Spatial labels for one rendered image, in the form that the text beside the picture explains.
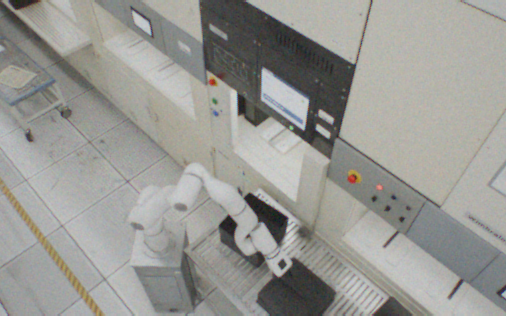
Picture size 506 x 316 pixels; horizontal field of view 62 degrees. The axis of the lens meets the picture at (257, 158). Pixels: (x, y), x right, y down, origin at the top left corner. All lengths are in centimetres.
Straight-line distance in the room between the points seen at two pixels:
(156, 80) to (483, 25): 238
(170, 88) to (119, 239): 121
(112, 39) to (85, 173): 114
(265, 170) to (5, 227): 216
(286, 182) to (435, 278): 94
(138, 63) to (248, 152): 120
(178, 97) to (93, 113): 146
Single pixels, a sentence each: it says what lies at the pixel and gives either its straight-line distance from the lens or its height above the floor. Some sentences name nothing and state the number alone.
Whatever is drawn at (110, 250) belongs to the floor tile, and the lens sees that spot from 342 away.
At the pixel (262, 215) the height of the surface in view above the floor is 78.
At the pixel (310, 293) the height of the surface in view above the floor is 86.
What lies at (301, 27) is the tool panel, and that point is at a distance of 169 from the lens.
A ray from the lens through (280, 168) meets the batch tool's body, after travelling 259.
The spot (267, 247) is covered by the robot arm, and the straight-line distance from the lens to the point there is 203.
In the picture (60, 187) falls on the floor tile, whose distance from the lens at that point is 387.
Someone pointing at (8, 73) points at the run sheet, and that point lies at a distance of 432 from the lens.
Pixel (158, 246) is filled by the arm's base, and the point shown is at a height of 83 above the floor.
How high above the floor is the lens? 293
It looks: 52 degrees down
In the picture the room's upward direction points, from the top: 2 degrees clockwise
